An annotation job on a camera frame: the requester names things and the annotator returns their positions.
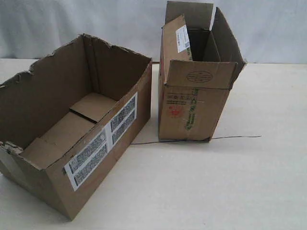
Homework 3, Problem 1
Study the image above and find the torn cardboard box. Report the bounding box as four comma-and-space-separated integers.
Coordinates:
0, 34, 152, 219

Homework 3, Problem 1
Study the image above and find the thin dark line marker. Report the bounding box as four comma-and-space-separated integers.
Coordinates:
131, 135, 262, 146

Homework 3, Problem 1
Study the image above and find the tall cardboard box with flaps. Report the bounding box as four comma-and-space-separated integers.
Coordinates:
158, 1, 246, 142

